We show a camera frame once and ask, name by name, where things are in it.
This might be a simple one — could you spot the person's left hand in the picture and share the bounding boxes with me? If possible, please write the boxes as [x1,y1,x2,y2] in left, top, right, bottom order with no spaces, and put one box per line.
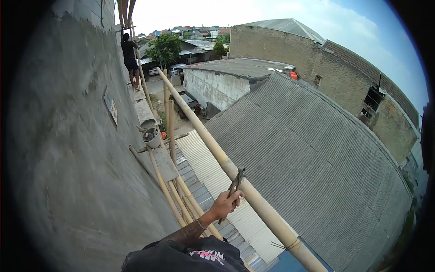
[209,190,245,222]

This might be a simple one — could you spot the rusty metal pincers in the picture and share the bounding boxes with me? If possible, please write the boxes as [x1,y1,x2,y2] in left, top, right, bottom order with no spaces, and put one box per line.
[218,167,246,225]

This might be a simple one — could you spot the light metal sheet roof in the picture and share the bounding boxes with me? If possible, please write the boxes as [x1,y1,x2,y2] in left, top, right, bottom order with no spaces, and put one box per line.
[175,129,300,272]

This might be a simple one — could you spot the bundle of bamboo floor poles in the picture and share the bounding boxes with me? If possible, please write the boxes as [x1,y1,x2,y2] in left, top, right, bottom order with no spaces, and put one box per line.
[147,146,225,243]

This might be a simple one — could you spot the grey corrugated roof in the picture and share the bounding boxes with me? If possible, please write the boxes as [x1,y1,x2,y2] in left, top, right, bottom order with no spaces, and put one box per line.
[203,72,413,272]

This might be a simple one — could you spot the grey wooden plank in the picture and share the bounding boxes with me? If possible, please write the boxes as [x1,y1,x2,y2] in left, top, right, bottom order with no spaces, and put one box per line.
[152,147,179,183]

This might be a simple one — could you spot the person's body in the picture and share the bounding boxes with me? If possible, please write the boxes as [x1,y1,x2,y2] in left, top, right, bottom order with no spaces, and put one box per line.
[121,236,250,272]

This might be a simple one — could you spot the upright bamboo poles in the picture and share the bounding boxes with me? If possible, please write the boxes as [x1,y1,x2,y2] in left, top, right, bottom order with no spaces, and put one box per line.
[163,69,178,168]

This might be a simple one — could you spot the grey mortar bucket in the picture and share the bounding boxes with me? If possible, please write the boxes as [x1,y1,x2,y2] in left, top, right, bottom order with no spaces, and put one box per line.
[142,127,162,149]

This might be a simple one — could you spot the horizontal bamboo cross pole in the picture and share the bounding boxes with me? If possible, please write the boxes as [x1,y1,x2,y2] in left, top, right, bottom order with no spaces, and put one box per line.
[128,133,189,154]

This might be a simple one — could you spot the black car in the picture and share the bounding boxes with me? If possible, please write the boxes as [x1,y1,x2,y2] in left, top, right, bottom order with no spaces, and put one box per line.
[169,90,202,119]

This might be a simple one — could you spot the grey mortar pan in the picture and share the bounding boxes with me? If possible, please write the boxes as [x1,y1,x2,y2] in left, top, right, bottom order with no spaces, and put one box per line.
[137,119,157,132]

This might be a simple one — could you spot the small whitewashed building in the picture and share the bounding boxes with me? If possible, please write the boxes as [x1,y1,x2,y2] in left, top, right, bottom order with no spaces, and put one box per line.
[182,57,296,112]

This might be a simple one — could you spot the long scaffold walkway boards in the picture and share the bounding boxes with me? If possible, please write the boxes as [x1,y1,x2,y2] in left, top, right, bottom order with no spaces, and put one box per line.
[127,83,157,125]

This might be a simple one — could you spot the silver car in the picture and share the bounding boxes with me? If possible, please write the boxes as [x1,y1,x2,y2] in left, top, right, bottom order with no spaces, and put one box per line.
[169,63,187,77]

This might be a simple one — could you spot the large brick building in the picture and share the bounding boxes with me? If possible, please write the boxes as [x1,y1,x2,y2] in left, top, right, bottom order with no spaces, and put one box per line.
[228,18,420,166]

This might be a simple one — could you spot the green tree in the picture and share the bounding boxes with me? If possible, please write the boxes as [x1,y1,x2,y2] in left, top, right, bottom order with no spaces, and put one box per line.
[147,33,183,70]

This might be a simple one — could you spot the long bamboo rail pole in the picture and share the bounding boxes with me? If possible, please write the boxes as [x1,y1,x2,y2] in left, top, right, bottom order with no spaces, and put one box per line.
[156,67,329,272]

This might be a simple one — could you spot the dark tie wire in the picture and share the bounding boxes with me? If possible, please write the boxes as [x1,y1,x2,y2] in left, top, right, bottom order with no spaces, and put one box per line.
[271,237,302,251]

